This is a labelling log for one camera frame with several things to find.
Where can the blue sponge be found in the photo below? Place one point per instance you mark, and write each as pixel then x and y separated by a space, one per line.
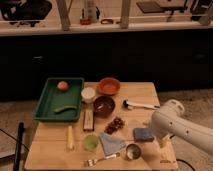
pixel 143 135

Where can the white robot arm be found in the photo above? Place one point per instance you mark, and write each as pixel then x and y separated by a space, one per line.
pixel 168 119

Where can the orange bowl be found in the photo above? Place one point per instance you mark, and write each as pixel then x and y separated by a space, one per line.
pixel 108 86

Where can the purple bowl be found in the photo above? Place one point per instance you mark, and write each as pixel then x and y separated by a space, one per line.
pixel 103 106

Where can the white cup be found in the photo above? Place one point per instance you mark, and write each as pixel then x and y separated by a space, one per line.
pixel 88 94

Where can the wooden block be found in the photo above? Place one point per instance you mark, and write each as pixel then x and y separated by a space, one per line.
pixel 88 124

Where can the bunch of dark grapes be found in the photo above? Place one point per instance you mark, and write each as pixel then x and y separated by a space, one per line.
pixel 115 125

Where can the orange fruit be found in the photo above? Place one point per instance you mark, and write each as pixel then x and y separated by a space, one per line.
pixel 63 86

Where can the green tray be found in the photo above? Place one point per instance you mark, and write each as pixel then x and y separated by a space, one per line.
pixel 52 98

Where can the green chili pepper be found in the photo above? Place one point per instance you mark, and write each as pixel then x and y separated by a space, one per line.
pixel 64 108

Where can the green cup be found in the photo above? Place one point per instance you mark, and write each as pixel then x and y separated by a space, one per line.
pixel 90 142

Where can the blue cloth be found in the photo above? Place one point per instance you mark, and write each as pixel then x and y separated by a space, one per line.
pixel 111 144

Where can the corn cob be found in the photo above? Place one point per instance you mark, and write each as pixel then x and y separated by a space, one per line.
pixel 70 139

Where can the metal cup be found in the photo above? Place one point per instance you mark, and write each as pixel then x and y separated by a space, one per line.
pixel 133 152

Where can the metal fork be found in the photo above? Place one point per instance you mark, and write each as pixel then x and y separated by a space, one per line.
pixel 92 162

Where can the black stand pole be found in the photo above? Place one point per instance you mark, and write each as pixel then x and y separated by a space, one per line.
pixel 17 158

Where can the black office chair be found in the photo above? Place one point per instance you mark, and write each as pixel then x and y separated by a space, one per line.
pixel 29 12

